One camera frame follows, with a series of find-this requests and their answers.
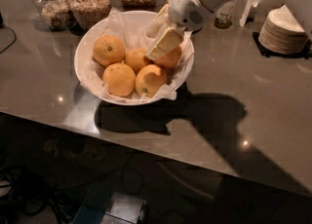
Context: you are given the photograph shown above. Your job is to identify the glass jar far left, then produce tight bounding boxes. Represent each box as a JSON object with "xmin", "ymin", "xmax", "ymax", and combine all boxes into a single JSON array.
[{"xmin": 33, "ymin": 0, "xmax": 76, "ymax": 31}]

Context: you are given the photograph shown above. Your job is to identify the white ceramic bowl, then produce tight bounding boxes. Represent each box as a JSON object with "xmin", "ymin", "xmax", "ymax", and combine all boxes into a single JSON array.
[{"xmin": 73, "ymin": 10, "xmax": 195, "ymax": 106}]

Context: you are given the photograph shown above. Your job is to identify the glass jar of nuts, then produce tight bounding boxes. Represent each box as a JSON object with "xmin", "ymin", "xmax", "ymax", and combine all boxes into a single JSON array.
[{"xmin": 70, "ymin": 0, "xmax": 111, "ymax": 31}]

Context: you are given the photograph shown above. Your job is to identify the clear glass bottle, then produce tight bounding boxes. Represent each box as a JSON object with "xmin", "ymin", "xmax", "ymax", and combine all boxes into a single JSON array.
[{"xmin": 214, "ymin": 0, "xmax": 236, "ymax": 29}]

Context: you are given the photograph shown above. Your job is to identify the white paper bowl liner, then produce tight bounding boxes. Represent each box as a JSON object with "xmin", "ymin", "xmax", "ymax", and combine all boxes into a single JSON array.
[{"xmin": 80, "ymin": 7, "xmax": 194, "ymax": 102}]

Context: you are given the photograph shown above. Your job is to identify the stack of white plates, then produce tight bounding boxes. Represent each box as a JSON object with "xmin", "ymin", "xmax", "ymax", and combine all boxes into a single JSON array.
[{"xmin": 258, "ymin": 5, "xmax": 308, "ymax": 55}]

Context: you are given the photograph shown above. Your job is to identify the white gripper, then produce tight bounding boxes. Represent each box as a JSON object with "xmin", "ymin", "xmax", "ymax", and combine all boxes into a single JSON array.
[{"xmin": 145, "ymin": 0, "xmax": 213, "ymax": 60}]

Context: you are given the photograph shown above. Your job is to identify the orange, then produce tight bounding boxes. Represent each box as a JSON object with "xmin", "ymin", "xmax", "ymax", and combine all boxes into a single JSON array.
[
  {"xmin": 154, "ymin": 46, "xmax": 182, "ymax": 69},
  {"xmin": 136, "ymin": 64, "xmax": 168, "ymax": 97},
  {"xmin": 124, "ymin": 48, "xmax": 152, "ymax": 74},
  {"xmin": 93, "ymin": 35, "xmax": 126, "ymax": 67},
  {"xmin": 102, "ymin": 62, "xmax": 136, "ymax": 96}
]

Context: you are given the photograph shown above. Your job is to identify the white card stand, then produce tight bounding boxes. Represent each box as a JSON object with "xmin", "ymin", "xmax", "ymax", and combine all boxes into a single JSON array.
[{"xmin": 239, "ymin": 0, "xmax": 254, "ymax": 27}]

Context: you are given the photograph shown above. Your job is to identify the black mat under plates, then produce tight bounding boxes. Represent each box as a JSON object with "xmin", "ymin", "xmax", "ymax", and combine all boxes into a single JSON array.
[{"xmin": 253, "ymin": 32, "xmax": 312, "ymax": 59}]

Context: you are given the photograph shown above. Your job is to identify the black cable on table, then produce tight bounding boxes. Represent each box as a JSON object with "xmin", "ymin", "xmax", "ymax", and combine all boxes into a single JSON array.
[{"xmin": 0, "ymin": 26, "xmax": 18, "ymax": 55}]

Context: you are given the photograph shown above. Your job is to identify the grey box under table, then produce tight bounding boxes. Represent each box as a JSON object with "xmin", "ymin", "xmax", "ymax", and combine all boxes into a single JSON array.
[{"xmin": 71, "ymin": 191, "xmax": 148, "ymax": 224}]

